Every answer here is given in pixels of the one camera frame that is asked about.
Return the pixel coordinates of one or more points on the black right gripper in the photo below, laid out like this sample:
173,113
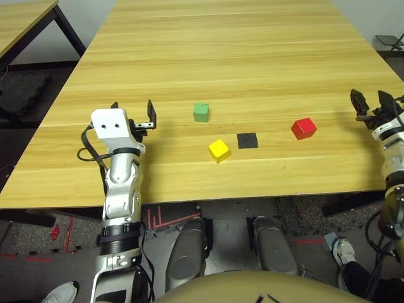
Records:
378,116

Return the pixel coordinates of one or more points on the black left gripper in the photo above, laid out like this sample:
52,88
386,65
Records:
139,132

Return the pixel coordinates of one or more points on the green wooden block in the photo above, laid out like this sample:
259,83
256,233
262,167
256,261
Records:
201,112

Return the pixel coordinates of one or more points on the red wooden block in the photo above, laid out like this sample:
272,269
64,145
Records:
303,128

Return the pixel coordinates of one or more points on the yellow wooden block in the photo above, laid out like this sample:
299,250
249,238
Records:
218,150

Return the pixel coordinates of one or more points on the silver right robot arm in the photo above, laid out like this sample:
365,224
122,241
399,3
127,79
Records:
393,164

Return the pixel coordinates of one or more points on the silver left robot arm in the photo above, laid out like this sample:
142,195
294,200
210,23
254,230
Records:
121,189

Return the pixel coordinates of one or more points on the black foam floor mat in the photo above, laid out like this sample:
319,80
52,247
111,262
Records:
22,91
396,63

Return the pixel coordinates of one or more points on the black light stand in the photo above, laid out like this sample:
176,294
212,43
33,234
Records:
386,39

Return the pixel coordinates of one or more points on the black square marker patch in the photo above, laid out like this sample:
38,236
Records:
247,140

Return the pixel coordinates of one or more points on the small red floor clip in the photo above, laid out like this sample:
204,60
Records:
55,232

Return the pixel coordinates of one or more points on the grey foot pedal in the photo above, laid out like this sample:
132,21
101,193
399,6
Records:
329,240

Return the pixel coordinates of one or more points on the white sneaker with grey sole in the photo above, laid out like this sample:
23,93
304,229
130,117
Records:
344,249

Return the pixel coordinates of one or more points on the grey robot left foot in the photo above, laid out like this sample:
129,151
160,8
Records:
186,252

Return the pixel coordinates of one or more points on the grey robot foot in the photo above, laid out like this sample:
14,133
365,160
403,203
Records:
186,252
274,246

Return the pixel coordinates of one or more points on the grey robot right foot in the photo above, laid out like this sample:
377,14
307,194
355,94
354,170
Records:
274,246

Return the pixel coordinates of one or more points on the bystander dark trouser leg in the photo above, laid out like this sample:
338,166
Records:
356,277

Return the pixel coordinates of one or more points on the plain white sneaker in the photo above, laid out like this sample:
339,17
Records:
61,293

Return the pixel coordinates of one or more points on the khaki robot torso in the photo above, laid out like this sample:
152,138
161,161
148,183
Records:
252,288

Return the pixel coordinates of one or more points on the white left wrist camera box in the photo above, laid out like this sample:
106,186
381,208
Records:
110,126

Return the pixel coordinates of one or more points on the wooden side table black frame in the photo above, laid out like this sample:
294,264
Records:
19,22

